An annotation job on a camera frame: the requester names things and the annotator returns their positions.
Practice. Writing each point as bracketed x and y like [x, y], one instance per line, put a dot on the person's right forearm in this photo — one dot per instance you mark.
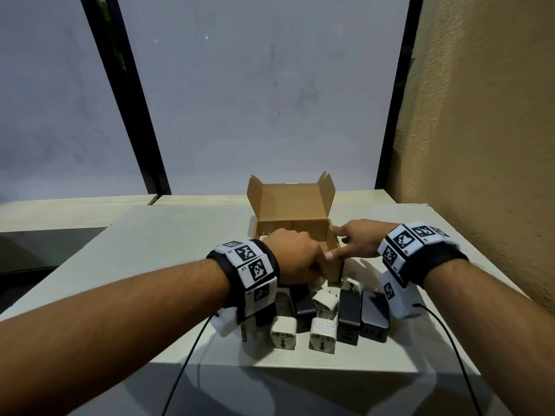
[498, 324]

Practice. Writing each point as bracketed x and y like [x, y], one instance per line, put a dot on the right marker wrist band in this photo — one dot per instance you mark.
[412, 251]

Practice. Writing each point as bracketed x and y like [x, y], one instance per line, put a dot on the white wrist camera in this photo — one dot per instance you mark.
[227, 322]
[403, 301]

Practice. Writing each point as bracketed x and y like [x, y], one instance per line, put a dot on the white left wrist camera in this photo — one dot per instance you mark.
[227, 322]

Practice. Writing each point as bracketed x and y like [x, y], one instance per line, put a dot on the black window mullion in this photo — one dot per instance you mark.
[125, 95]
[399, 90]

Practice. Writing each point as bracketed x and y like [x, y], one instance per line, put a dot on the white travel adapter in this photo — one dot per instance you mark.
[283, 333]
[323, 336]
[326, 302]
[352, 285]

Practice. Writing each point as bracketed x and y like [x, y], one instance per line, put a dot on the beige window ledge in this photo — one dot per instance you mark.
[65, 210]

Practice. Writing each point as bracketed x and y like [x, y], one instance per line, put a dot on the left marker wrist band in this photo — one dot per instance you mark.
[247, 272]

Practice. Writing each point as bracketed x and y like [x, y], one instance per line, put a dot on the person's left hand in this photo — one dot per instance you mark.
[292, 255]

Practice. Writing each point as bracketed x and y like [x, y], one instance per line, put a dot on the person's left forearm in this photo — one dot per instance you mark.
[108, 333]

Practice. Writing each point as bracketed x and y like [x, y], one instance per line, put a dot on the person's left fingers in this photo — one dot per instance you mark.
[318, 266]

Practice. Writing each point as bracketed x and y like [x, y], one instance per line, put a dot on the person's right thumb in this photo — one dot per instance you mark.
[336, 254]

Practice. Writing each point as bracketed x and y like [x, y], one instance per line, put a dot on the person's right hand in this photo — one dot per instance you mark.
[366, 240]

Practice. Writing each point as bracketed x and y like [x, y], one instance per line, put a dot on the marker wrist band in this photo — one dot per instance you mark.
[247, 272]
[412, 251]

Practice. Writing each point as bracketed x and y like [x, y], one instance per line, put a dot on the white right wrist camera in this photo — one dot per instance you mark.
[403, 301]

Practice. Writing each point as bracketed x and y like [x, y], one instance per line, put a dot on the frosted window pane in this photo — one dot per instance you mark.
[52, 99]
[269, 90]

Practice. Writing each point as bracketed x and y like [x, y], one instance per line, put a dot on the brown cardboard box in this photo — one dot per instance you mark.
[292, 207]

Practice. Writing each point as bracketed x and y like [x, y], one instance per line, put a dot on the grey-topped black charger block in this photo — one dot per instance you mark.
[375, 314]

